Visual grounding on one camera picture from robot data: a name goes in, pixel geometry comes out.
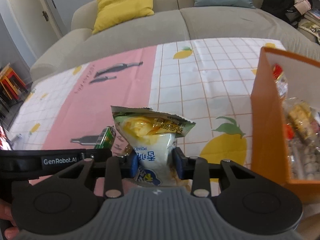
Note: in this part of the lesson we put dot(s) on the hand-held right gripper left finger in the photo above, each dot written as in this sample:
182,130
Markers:
133,167

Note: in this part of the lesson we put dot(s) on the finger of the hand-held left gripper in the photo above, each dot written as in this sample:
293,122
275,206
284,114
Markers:
101,153

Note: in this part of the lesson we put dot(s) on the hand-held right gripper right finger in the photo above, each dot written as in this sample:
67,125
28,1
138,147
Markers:
178,167

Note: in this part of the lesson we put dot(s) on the green sausage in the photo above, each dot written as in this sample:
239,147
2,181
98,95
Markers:
106,137

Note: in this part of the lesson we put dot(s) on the yellow white chips packet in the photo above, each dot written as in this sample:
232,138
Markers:
155,152

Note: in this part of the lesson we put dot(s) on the orange cardboard box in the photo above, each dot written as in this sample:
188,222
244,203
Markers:
267,130

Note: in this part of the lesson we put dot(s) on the clear candy packet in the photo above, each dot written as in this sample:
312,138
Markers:
305,160

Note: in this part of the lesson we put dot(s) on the yellow waffle packet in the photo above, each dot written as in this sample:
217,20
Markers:
300,117

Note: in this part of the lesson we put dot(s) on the red stick snack packet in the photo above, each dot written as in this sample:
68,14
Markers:
281,80

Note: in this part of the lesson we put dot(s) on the person's left hand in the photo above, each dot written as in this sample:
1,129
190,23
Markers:
7,231

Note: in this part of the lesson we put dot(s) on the pink lemon print tablecloth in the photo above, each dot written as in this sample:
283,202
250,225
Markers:
175,85

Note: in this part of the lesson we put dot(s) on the stacked colourful stools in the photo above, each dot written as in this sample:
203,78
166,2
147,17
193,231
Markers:
11,80

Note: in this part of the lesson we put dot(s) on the yellow cushion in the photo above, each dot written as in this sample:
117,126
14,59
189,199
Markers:
122,7

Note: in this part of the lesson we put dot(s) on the beige sofa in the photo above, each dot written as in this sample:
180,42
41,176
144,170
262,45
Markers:
212,22

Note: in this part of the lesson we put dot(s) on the white door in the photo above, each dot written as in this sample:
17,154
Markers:
30,10

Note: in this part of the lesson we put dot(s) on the printed tote bag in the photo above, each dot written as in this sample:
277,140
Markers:
310,28

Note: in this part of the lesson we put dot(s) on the stack of books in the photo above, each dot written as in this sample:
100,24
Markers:
313,15

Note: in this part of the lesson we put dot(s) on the pink pouch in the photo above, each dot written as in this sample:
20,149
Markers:
302,5

